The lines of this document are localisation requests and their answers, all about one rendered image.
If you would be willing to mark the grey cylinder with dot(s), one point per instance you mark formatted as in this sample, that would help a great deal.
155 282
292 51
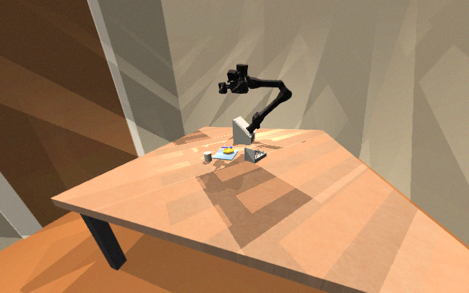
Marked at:
207 156

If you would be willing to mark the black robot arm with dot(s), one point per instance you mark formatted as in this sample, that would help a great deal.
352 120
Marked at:
253 83

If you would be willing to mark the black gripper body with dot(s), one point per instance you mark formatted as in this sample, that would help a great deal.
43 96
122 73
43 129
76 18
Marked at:
234 84

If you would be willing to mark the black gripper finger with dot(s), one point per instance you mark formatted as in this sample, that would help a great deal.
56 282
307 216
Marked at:
222 89
238 89

